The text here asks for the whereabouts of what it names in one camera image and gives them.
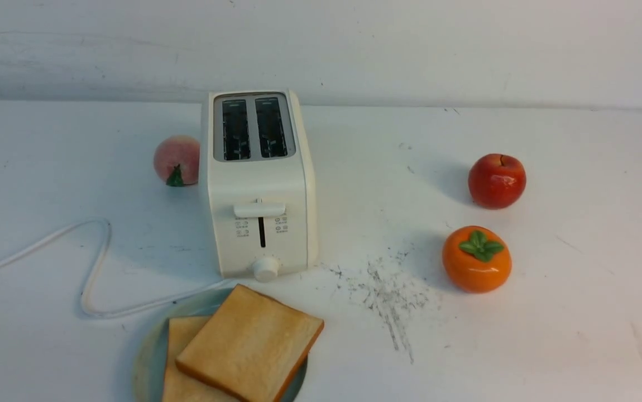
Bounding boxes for toast slice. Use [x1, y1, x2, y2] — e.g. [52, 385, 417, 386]
[161, 316, 241, 402]
[175, 284, 324, 401]

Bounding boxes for white two-slot toaster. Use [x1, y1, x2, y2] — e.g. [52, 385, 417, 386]
[198, 90, 319, 283]

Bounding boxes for light blue round plate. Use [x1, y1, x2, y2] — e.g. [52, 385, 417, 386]
[132, 288, 308, 401]

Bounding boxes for pink peach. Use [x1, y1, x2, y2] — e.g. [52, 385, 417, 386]
[153, 135, 200, 186]

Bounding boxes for orange persimmon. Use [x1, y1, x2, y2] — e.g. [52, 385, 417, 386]
[441, 226, 513, 294]

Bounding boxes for red apple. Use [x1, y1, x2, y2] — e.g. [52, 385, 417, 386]
[467, 154, 527, 209]

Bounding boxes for white power cable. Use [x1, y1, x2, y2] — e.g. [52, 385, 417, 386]
[0, 218, 238, 319]

